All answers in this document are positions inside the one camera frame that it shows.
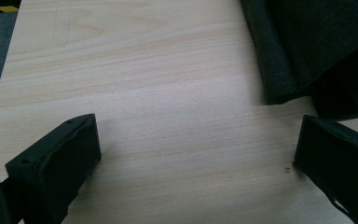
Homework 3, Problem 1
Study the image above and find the dark grey cloth garment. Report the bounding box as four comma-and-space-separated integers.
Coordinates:
240, 0, 358, 121

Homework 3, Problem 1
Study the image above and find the black and yellow striped tape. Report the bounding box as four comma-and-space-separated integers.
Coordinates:
0, 0, 22, 15

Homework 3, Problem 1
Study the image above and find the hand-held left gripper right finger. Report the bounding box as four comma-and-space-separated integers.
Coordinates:
293, 114, 358, 224

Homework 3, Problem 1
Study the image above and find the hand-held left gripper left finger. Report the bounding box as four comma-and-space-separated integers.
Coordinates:
5, 113, 103, 224

